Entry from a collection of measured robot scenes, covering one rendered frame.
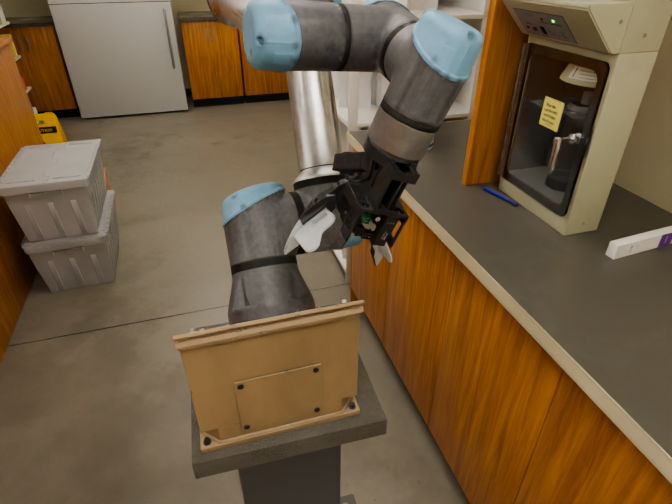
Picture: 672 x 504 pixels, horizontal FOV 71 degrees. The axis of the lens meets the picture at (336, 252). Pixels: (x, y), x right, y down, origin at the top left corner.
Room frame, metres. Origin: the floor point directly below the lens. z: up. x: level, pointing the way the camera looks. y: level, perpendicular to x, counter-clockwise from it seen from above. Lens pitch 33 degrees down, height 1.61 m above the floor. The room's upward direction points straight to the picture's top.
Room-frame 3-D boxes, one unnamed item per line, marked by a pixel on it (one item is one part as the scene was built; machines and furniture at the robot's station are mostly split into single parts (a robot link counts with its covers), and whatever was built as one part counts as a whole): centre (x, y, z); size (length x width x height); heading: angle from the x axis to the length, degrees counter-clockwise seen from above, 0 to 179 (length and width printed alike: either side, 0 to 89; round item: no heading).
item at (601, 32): (1.25, -0.53, 1.46); 0.32 x 0.11 x 0.10; 17
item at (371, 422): (0.63, 0.11, 0.92); 0.32 x 0.32 x 0.04; 15
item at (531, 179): (1.27, -0.57, 1.19); 0.30 x 0.01 x 0.40; 17
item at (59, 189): (2.37, 1.50, 0.49); 0.60 x 0.42 x 0.33; 17
